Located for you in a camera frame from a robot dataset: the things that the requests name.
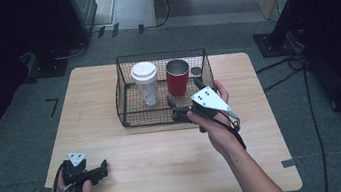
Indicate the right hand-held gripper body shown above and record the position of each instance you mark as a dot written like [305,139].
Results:
[209,100]

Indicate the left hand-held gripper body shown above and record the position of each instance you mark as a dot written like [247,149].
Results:
[77,174]

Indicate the red metal cup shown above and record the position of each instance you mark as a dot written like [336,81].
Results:
[177,85]

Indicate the clear cup with white lid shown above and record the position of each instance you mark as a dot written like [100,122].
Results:
[143,71]

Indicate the person's right hand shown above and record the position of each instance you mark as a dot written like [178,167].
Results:
[223,137]

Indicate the dark round tag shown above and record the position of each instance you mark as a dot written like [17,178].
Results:
[196,70]

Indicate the grey tape piece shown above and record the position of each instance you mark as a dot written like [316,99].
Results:
[289,162]
[45,191]

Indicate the black cabinet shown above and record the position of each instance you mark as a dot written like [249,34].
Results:
[79,11]

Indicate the black stand with base plate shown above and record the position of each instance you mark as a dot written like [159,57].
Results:
[277,44]

